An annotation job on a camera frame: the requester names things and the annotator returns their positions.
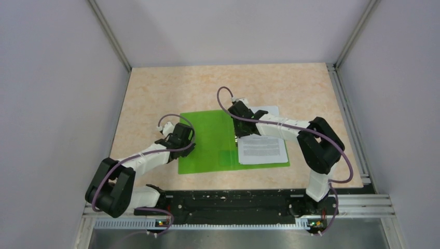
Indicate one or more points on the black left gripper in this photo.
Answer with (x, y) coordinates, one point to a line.
(187, 151)

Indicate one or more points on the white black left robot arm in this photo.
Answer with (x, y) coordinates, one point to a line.
(111, 189)

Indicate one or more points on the aluminium corner post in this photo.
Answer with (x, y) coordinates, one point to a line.
(108, 32)
(358, 28)

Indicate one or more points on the white printed paper sheet front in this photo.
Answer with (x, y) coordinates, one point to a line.
(267, 151)

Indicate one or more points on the aluminium corner post left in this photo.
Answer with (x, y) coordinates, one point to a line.
(108, 32)

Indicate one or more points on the aluminium corner post right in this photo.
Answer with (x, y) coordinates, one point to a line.
(358, 28)

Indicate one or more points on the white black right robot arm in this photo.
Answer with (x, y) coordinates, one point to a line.
(320, 146)

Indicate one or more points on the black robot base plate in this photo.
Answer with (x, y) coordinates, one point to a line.
(246, 207)

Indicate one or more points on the aluminium frame rail front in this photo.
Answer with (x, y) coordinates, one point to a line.
(367, 221)

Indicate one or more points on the green plastic clip folder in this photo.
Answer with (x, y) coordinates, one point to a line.
(216, 146)

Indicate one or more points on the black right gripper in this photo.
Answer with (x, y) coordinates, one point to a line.
(239, 133)

